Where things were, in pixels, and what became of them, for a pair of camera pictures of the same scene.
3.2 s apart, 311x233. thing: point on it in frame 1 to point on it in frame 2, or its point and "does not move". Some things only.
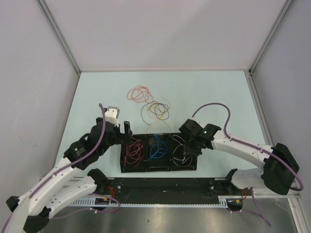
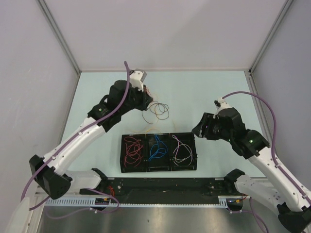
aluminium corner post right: x=286 y=7 does not move
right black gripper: x=187 y=151 to x=199 y=129
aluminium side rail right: x=260 y=108 does not move
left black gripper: x=124 y=138 to x=146 y=99
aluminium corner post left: x=57 y=29 does not move
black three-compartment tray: x=155 y=152 does not move
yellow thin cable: x=159 y=112 to x=153 y=129
